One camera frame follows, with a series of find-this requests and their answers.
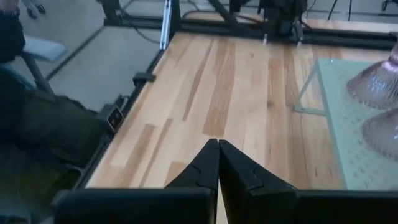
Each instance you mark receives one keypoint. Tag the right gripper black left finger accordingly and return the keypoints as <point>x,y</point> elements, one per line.
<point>202,171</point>

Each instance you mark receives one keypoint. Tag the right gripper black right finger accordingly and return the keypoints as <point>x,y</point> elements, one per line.
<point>242,174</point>

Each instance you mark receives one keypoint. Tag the pink ribbed glass candle holder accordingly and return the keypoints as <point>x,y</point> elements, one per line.
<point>384,133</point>
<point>376,87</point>

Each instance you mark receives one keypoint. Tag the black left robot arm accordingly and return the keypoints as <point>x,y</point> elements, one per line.
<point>280,15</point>

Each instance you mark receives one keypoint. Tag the green perforated metal shelf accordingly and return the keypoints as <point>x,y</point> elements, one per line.
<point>357,155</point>

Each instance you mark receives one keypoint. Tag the person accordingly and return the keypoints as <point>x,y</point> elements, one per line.
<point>46,124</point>

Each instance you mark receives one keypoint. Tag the grey chair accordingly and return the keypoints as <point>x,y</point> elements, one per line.
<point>43,48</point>

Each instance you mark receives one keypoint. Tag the grey table-level camera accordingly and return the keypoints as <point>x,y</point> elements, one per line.
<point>112,116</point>

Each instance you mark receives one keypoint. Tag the small black edge bracket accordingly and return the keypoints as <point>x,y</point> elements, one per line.
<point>143,77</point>

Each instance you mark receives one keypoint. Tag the black aluminium table frame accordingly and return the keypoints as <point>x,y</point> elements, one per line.
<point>217,29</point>

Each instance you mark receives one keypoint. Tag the silver aluminium profile post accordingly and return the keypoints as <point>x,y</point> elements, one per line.
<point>165,28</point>

